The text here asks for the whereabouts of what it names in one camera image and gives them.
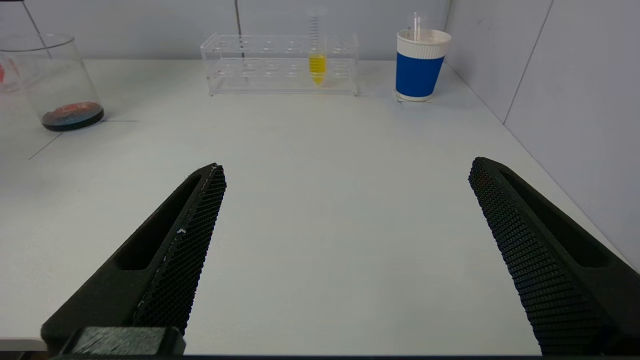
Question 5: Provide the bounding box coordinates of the clear glass beaker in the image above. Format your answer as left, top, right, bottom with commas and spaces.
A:
0, 33, 106, 133

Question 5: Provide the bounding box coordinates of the clear acrylic test tube rack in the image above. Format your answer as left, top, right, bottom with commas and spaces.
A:
199, 32, 361, 97

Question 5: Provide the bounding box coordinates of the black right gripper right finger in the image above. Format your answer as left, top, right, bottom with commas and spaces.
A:
468, 157, 640, 354

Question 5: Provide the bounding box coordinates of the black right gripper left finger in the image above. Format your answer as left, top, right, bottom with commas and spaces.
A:
40, 163, 227, 347

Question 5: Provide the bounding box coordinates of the blue white paper cup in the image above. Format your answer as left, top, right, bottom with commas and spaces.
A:
394, 28, 453, 103

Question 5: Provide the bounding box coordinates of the yellow pigment test tube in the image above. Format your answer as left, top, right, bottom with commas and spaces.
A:
306, 6, 330, 86

